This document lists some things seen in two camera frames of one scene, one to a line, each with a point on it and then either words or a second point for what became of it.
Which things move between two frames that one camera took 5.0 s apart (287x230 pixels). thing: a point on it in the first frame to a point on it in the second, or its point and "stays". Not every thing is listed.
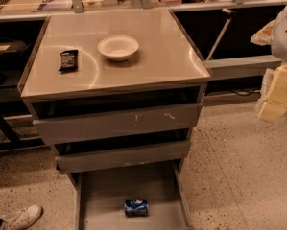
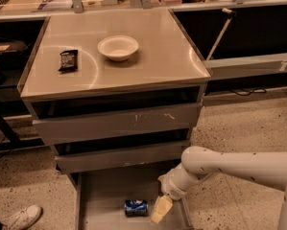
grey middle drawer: (116, 157) stays
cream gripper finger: (264, 34) to (162, 178)
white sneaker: (21, 218) stays
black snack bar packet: (68, 60) stays
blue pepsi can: (136, 207) stays
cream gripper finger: (281, 94) to (162, 205)
